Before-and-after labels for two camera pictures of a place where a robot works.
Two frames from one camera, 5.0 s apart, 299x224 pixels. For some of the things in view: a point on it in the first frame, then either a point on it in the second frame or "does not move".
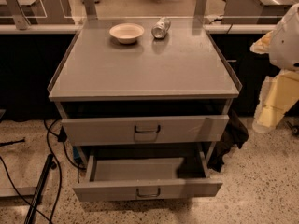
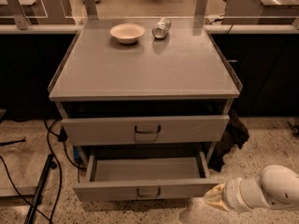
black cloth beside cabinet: (235, 134) does not move
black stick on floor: (2, 144) does not move
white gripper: (286, 46) to (233, 194)
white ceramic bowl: (126, 33) does not move
